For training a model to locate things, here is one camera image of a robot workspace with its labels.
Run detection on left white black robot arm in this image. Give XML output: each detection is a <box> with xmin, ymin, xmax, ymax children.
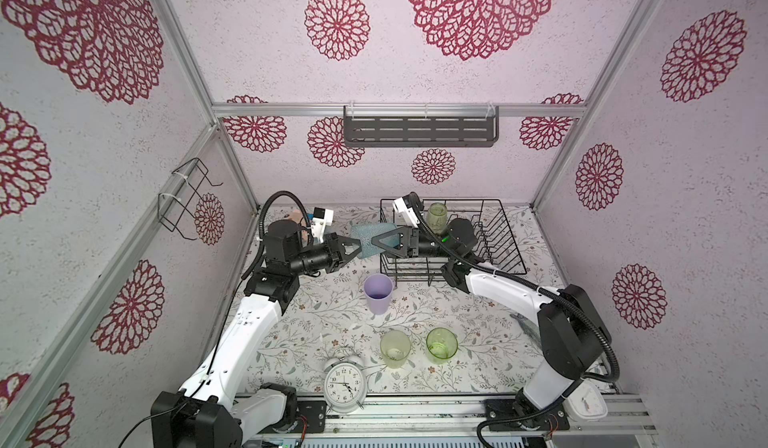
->
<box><xmin>145</xmin><ymin>190</ymin><xmax>362</xmax><ymax>447</ymax></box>

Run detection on white square timer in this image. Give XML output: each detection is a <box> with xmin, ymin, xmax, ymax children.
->
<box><xmin>563</xmin><ymin>380</ymin><xmax>609</xmax><ymax>422</ymax></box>

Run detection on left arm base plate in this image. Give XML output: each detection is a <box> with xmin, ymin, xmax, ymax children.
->
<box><xmin>259</xmin><ymin>397</ymin><xmax>328</xmax><ymax>435</ymax></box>

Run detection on purple plastic cup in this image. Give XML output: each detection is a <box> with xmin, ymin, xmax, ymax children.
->
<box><xmin>363</xmin><ymin>273</ymin><xmax>394</xmax><ymax>315</ymax></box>

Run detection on pale yellow-green cup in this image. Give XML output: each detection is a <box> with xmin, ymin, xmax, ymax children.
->
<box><xmin>380</xmin><ymin>330</ymin><xmax>411</xmax><ymax>369</ymax></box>

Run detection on green sponge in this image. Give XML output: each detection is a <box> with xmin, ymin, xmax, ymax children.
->
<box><xmin>511</xmin><ymin>313</ymin><xmax>541</xmax><ymax>346</ymax></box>

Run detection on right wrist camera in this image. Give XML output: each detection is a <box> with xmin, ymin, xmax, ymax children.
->
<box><xmin>393</xmin><ymin>196</ymin><xmax>420</xmax><ymax>228</ymax></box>

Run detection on black wire wall holder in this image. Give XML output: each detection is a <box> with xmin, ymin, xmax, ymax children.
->
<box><xmin>156</xmin><ymin>157</ymin><xmax>223</xmax><ymax>241</ymax></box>

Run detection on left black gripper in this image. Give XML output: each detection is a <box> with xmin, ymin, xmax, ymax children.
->
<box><xmin>289</xmin><ymin>232</ymin><xmax>367</xmax><ymax>277</ymax></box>

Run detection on plush doll toy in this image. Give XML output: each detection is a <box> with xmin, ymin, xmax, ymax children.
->
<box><xmin>286</xmin><ymin>209</ymin><xmax>308</xmax><ymax>226</ymax></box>

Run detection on teal translucent cup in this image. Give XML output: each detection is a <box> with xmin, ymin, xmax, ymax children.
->
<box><xmin>350</xmin><ymin>223</ymin><xmax>399</xmax><ymax>259</ymax></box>

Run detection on black wire dish rack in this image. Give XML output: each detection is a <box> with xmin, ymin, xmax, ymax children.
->
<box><xmin>379</xmin><ymin>198</ymin><xmax>527</xmax><ymax>284</ymax></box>

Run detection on tall green translucent cup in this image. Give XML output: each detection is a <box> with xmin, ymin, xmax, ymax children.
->
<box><xmin>426</xmin><ymin>202</ymin><xmax>448</xmax><ymax>235</ymax></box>

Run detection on bright green cup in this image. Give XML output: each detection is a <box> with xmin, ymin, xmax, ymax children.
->
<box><xmin>426</xmin><ymin>327</ymin><xmax>458</xmax><ymax>364</ymax></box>

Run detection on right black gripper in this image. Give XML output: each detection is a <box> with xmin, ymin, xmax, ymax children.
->
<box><xmin>371</xmin><ymin>233</ymin><xmax>458</xmax><ymax>265</ymax></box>

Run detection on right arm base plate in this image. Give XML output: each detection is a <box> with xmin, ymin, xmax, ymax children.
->
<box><xmin>483</xmin><ymin>397</ymin><xmax>570</xmax><ymax>432</ymax></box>

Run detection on grey slotted wall shelf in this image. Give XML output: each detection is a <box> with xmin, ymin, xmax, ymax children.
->
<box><xmin>342</xmin><ymin>106</ymin><xmax>499</xmax><ymax>148</ymax></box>

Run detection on white twin-bell alarm clock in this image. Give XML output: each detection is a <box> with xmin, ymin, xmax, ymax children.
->
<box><xmin>322</xmin><ymin>355</ymin><xmax>368</xmax><ymax>414</ymax></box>

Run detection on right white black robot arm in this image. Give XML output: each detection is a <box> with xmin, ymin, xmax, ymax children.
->
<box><xmin>363</xmin><ymin>218</ymin><xmax>620</xmax><ymax>425</ymax></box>

